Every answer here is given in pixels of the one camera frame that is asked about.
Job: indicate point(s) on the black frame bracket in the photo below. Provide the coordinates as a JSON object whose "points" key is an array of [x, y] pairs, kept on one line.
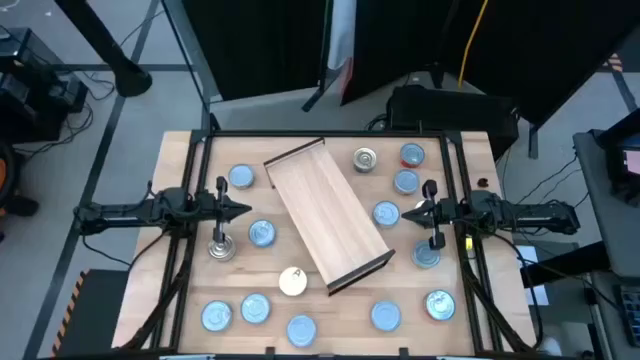
{"points": [[270, 351], [403, 351]]}

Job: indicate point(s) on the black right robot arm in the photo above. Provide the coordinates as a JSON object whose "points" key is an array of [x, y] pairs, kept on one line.
{"points": [[525, 215]]}

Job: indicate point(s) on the black hazard-striped platform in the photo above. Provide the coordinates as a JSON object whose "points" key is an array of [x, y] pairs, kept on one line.
{"points": [[95, 315]]}

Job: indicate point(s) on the yellow blue label tuna can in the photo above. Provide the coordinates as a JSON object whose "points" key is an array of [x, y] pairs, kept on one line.
{"points": [[386, 214]]}

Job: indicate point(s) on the black pole stand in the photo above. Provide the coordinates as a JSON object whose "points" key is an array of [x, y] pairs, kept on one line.
{"points": [[132, 80]]}

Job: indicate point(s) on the black equipment case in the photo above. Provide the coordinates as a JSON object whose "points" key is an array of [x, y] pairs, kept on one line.
{"points": [[450, 112]]}

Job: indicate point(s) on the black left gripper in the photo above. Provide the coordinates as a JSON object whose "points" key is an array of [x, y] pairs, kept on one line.
{"points": [[210, 210]]}

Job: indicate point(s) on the grey side table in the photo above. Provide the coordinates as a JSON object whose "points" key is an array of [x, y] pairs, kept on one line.
{"points": [[615, 235]]}

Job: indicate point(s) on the black keyboard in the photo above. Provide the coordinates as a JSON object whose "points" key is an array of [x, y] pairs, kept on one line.
{"points": [[631, 315]]}

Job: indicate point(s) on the black monitor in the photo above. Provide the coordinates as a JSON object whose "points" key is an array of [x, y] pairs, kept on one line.
{"points": [[625, 145]]}

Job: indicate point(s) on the black curtain panel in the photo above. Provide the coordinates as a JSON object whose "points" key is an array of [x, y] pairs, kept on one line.
{"points": [[525, 50], [250, 45]]}

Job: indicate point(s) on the yellow tag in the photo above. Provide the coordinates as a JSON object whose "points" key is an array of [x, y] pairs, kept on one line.
{"points": [[468, 243]]}

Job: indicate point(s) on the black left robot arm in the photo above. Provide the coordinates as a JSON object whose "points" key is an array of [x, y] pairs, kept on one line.
{"points": [[125, 215]]}

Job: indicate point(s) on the orange and black device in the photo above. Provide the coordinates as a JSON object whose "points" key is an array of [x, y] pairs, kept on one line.
{"points": [[7, 175]]}

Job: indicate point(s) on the grey metal beam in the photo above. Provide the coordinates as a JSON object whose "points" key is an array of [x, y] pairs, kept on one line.
{"points": [[194, 60]]}

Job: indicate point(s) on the wooden shelf with black frame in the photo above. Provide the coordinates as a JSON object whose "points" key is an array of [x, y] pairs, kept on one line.
{"points": [[325, 210]]}

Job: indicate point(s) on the black stand foot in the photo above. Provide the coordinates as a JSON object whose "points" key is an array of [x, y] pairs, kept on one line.
{"points": [[317, 92], [534, 142]]}

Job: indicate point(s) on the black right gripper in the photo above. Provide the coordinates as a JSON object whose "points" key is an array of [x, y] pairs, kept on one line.
{"points": [[455, 212]]}

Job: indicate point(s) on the black slanted bar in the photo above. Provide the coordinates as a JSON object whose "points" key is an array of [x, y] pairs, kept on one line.
{"points": [[565, 265]]}

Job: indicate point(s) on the black equipment stack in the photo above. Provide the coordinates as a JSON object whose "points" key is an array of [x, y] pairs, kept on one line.
{"points": [[30, 100]]}

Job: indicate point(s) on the white fabric strip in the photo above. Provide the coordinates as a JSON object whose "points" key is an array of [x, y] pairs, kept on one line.
{"points": [[341, 30]]}

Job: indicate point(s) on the small dark knob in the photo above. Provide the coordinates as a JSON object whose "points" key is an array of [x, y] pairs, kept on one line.
{"points": [[482, 182]]}

